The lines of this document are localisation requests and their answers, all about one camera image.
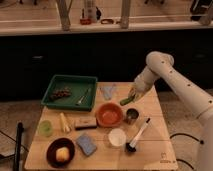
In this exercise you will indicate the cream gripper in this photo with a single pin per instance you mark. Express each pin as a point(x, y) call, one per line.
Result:
point(135, 94)

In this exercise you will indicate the green pepper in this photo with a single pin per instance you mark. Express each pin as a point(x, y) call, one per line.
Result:
point(126, 101)

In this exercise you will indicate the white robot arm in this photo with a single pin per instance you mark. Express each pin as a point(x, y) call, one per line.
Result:
point(160, 65)

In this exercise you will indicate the metal cup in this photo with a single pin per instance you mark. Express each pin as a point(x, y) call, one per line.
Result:
point(131, 116)

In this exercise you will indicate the green translucent cup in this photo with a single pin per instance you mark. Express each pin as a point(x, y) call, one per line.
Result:
point(45, 128)

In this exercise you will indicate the orange bowl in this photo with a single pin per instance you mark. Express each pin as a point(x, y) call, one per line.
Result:
point(109, 115)

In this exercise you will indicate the metal fork in tray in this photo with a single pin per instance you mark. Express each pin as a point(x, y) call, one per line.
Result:
point(79, 102)

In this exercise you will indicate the black and white brush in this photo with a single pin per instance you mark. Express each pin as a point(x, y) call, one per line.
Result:
point(131, 146)

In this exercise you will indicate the wooden block eraser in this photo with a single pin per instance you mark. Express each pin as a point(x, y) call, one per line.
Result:
point(85, 123)

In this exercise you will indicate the dark grape bunch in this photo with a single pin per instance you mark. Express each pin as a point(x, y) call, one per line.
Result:
point(59, 93)

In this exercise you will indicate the green plastic tray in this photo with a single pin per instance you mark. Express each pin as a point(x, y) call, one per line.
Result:
point(71, 92)

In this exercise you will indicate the blue sponge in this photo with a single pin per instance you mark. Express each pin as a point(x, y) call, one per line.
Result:
point(86, 144)

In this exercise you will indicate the red object on shelf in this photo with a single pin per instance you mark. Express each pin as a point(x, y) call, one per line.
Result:
point(85, 21)

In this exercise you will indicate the yellow round fruit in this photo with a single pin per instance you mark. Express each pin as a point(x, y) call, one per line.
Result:
point(62, 154)

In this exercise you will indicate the dark red bowl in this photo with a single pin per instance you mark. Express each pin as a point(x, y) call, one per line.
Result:
point(51, 152)

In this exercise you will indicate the black pole left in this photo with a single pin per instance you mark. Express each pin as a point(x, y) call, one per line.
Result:
point(19, 132)

